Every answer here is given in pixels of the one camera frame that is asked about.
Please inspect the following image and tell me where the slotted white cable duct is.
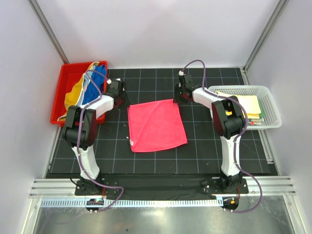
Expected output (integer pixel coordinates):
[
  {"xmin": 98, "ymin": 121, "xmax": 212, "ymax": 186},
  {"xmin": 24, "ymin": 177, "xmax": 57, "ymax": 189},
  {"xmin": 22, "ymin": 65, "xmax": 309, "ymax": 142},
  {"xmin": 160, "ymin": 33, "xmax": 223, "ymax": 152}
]
[{"xmin": 40, "ymin": 197, "xmax": 223, "ymax": 209}]

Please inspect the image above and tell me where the pink towel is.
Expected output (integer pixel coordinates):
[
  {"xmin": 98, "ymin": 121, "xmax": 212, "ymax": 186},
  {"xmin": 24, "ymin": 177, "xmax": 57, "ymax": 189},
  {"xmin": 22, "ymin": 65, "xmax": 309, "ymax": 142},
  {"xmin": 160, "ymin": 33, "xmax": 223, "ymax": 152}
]
[{"xmin": 128, "ymin": 99, "xmax": 188, "ymax": 153}]

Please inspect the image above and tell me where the right aluminium frame post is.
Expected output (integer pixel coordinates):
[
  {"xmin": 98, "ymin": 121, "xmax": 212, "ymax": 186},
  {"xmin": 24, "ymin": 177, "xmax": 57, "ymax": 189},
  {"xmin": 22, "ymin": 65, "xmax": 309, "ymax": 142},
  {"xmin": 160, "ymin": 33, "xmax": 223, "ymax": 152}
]
[{"xmin": 243, "ymin": 0, "xmax": 289, "ymax": 73}]

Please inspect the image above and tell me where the white perforated plastic basket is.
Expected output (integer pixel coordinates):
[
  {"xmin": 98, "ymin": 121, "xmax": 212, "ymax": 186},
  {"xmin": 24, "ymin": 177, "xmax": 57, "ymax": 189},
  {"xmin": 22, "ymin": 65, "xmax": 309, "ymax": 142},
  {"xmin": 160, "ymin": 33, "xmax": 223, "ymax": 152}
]
[{"xmin": 208, "ymin": 85, "xmax": 282, "ymax": 130}]

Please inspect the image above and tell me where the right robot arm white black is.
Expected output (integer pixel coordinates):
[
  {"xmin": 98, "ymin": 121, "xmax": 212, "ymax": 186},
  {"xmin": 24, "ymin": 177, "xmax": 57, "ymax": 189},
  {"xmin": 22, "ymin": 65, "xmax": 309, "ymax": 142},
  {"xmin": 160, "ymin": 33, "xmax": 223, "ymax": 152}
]
[{"xmin": 174, "ymin": 71, "xmax": 247, "ymax": 193}]

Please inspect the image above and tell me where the red plastic bin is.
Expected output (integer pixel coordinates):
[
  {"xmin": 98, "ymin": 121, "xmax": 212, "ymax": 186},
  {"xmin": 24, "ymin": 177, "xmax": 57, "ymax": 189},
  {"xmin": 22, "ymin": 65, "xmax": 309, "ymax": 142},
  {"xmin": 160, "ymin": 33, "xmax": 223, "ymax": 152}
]
[{"xmin": 50, "ymin": 60, "xmax": 108, "ymax": 128}]

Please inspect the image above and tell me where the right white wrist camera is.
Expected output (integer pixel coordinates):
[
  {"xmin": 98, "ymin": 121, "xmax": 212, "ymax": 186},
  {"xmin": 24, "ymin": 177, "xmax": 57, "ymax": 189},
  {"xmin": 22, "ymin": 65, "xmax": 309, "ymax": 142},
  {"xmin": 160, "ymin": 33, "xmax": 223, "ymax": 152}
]
[{"xmin": 178, "ymin": 71, "xmax": 187, "ymax": 77}]

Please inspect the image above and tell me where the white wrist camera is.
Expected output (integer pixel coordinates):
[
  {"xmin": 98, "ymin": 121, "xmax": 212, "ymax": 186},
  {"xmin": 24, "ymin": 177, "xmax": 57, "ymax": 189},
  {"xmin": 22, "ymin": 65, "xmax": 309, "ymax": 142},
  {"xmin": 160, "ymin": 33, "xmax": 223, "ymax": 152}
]
[
  {"xmin": 106, "ymin": 78, "xmax": 121, "ymax": 85},
  {"xmin": 178, "ymin": 71, "xmax": 187, "ymax": 77}
]

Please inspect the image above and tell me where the green towel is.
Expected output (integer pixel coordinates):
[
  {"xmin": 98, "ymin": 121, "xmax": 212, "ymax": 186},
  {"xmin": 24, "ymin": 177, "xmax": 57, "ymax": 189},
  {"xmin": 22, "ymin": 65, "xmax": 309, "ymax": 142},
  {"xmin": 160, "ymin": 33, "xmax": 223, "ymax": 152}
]
[{"xmin": 245, "ymin": 96, "xmax": 264, "ymax": 119}]

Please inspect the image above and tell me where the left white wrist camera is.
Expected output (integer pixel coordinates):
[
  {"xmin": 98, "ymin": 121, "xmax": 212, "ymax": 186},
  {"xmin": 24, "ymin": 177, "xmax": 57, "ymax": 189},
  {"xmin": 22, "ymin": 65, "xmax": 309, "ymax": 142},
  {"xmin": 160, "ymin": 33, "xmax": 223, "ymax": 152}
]
[{"xmin": 106, "ymin": 78, "xmax": 121, "ymax": 85}]

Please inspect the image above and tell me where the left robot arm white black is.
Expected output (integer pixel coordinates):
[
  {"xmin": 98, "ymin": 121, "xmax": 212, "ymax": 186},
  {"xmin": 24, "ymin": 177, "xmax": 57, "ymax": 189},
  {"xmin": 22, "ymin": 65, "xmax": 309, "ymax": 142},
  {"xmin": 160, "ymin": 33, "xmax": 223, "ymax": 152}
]
[{"xmin": 63, "ymin": 79, "xmax": 130, "ymax": 195}]

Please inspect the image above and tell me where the left aluminium frame post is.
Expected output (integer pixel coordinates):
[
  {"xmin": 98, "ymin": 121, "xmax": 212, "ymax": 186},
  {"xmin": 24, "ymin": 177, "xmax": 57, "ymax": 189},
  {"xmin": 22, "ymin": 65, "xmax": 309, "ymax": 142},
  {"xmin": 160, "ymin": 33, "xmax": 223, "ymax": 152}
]
[{"xmin": 28, "ymin": 0, "xmax": 69, "ymax": 64}]

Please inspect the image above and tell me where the orange mustard towel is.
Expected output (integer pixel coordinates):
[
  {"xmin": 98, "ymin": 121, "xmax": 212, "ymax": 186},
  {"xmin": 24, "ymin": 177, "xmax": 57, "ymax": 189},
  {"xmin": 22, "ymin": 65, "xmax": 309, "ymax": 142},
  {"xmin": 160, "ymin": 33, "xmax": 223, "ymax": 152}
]
[{"xmin": 58, "ymin": 61, "xmax": 100, "ymax": 121}]

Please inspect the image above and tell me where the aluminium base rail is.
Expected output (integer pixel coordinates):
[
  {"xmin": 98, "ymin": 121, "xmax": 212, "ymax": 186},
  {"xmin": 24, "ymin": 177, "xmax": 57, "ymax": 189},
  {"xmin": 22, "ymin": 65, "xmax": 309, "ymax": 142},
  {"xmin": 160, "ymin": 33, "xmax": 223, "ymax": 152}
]
[{"xmin": 29, "ymin": 176, "xmax": 296, "ymax": 197}]

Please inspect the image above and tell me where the aluminium frame post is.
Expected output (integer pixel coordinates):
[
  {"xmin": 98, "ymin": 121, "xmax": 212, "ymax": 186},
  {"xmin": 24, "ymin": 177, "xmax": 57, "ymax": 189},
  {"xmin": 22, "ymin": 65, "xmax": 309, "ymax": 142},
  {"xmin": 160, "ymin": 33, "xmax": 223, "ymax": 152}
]
[
  {"xmin": 243, "ymin": 0, "xmax": 289, "ymax": 73},
  {"xmin": 28, "ymin": 0, "xmax": 69, "ymax": 64}
]

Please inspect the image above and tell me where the blue towel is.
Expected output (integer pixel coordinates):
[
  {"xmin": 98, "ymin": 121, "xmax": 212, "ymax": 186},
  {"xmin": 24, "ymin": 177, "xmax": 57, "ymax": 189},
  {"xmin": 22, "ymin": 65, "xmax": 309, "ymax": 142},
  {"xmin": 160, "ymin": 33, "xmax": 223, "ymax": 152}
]
[{"xmin": 82, "ymin": 64, "xmax": 107, "ymax": 105}]

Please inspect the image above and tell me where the rabbit print towel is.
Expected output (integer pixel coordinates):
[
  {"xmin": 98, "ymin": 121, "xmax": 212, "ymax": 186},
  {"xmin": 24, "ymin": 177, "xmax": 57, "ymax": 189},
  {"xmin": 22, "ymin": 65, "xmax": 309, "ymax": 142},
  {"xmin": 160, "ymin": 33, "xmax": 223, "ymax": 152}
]
[{"xmin": 248, "ymin": 118, "xmax": 265, "ymax": 126}]

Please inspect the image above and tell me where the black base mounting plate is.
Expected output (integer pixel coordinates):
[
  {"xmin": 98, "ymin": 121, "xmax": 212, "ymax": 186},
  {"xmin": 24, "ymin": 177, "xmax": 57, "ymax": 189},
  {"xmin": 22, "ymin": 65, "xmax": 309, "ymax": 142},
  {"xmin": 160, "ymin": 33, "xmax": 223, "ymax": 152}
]
[{"xmin": 73, "ymin": 174, "xmax": 249, "ymax": 201}]

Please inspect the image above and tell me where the yellow towel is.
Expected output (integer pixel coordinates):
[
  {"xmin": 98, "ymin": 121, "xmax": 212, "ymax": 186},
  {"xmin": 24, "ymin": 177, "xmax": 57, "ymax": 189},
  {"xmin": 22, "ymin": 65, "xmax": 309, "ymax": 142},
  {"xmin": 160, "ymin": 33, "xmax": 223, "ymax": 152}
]
[{"xmin": 214, "ymin": 90, "xmax": 261, "ymax": 120}]

